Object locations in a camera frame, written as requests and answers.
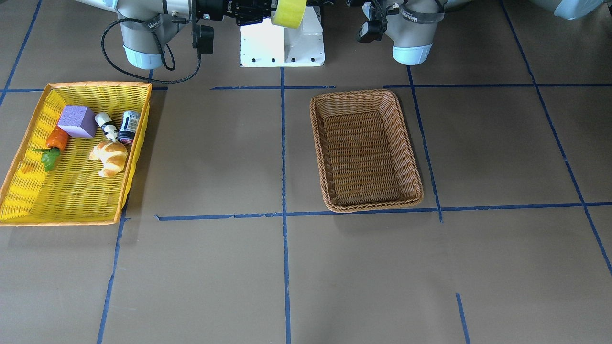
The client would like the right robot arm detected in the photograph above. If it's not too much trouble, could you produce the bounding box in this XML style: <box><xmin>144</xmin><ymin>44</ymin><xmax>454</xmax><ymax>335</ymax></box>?
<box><xmin>83</xmin><ymin>0</ymin><xmax>278</xmax><ymax>70</ymax></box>

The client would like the black camera cable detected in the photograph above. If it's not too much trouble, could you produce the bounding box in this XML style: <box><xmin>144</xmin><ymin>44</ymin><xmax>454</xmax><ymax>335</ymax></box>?
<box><xmin>101</xmin><ymin>18</ymin><xmax>202</xmax><ymax>85</ymax></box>

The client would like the yellow tape roll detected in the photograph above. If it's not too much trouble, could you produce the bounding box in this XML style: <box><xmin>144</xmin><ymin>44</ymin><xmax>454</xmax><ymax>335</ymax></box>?
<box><xmin>271</xmin><ymin>0</ymin><xmax>307</xmax><ymax>29</ymax></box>

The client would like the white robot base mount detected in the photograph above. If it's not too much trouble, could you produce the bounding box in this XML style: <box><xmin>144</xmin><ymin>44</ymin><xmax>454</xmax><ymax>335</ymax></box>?
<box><xmin>239</xmin><ymin>7</ymin><xmax>326</xmax><ymax>68</ymax></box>

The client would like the toy croissant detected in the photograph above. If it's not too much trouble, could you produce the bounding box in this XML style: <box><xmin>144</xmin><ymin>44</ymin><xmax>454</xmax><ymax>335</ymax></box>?
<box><xmin>89</xmin><ymin>140</ymin><xmax>128</xmax><ymax>178</ymax></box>

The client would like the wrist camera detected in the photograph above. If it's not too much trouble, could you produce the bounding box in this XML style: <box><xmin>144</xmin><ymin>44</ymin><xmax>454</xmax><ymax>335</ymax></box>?
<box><xmin>356</xmin><ymin>20</ymin><xmax>386</xmax><ymax>43</ymax></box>
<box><xmin>192</xmin><ymin>24</ymin><xmax>214</xmax><ymax>56</ymax></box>

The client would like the purple foam cube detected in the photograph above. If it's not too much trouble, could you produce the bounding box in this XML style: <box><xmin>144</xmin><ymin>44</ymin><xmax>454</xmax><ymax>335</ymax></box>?
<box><xmin>57</xmin><ymin>105</ymin><xmax>98</xmax><ymax>139</ymax></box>

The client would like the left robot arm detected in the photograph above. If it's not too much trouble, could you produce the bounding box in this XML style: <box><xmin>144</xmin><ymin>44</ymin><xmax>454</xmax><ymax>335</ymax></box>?
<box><xmin>380</xmin><ymin>0</ymin><xmax>606</xmax><ymax>66</ymax></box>

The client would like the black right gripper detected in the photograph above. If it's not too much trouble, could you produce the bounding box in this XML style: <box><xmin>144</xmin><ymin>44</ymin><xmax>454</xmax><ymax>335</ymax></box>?
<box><xmin>193</xmin><ymin>0</ymin><xmax>277</xmax><ymax>26</ymax></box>

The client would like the panda figurine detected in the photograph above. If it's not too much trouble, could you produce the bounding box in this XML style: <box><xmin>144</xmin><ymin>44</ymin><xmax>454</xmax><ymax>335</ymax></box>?
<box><xmin>94</xmin><ymin>112</ymin><xmax>120</xmax><ymax>143</ymax></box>

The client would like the small dark jar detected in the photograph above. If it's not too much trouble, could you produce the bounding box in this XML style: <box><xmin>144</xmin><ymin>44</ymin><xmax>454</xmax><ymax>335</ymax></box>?
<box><xmin>118</xmin><ymin>110</ymin><xmax>141</xmax><ymax>146</ymax></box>

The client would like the toy carrot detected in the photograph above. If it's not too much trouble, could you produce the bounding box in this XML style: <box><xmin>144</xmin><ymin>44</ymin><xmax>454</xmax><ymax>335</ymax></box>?
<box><xmin>31</xmin><ymin>126</ymin><xmax>69</xmax><ymax>172</ymax></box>

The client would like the brown wicker basket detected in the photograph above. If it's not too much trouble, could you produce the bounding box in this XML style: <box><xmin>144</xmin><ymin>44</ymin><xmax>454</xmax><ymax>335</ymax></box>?
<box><xmin>309</xmin><ymin>89</ymin><xmax>424</xmax><ymax>213</ymax></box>

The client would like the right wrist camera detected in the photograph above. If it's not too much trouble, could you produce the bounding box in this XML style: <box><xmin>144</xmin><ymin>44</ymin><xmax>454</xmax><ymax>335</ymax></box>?
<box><xmin>192</xmin><ymin>24</ymin><xmax>214</xmax><ymax>56</ymax></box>

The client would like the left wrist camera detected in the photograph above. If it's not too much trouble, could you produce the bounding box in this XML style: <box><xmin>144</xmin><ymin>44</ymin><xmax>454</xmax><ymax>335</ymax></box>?
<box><xmin>356</xmin><ymin>20</ymin><xmax>386</xmax><ymax>43</ymax></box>

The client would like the yellow plastic woven basket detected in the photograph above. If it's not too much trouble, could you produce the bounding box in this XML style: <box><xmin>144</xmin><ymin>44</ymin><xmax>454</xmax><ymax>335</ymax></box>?
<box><xmin>1</xmin><ymin>81</ymin><xmax>153</xmax><ymax>226</ymax></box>

